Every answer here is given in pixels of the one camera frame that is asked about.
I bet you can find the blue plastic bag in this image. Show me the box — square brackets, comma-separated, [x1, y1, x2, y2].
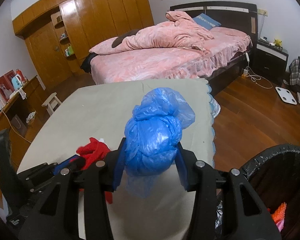
[125, 87, 196, 198]

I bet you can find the orange fuzzy cloth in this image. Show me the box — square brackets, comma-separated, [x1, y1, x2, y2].
[271, 202, 287, 224]

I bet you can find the pink knitted cloth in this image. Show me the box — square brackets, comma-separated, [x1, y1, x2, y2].
[275, 219, 285, 232]

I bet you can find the black trash bin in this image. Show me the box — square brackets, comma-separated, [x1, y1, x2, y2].
[214, 143, 300, 240]

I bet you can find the red cloth garment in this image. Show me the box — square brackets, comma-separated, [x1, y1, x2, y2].
[76, 136, 114, 205]

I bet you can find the grey table cloth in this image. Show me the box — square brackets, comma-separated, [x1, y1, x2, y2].
[18, 79, 215, 239]

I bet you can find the white wooden stool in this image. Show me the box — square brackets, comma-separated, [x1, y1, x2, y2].
[42, 92, 62, 116]

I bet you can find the wooden sideboard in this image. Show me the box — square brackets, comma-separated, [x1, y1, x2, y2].
[0, 77, 49, 170]

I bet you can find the black clothing on bed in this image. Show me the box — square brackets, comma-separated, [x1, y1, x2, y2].
[80, 53, 98, 74]

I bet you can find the light blue kettle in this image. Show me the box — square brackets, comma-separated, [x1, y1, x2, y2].
[11, 74, 23, 90]

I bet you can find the white bathroom scale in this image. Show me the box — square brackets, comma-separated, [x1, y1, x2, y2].
[275, 87, 297, 105]

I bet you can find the bed with pink sheet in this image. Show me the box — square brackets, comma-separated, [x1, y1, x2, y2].
[90, 27, 253, 85]

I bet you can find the pink duvet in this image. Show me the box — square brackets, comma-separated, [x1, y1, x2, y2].
[89, 11, 215, 55]

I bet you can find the wooden wardrobe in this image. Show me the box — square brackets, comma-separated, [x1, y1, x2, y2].
[12, 0, 154, 89]

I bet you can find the black nightstand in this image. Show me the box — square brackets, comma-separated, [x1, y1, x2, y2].
[252, 40, 289, 86]

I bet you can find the blue pillow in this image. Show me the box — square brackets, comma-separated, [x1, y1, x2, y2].
[193, 13, 222, 30]

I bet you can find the yellow plush toy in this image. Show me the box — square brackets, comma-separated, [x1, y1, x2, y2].
[274, 39, 282, 48]

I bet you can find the black headboard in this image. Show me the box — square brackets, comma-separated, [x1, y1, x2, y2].
[170, 1, 258, 44]

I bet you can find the red picture frame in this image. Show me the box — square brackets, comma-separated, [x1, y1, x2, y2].
[0, 70, 15, 102]

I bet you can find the white charging cable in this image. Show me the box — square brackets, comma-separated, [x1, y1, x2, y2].
[242, 51, 274, 90]

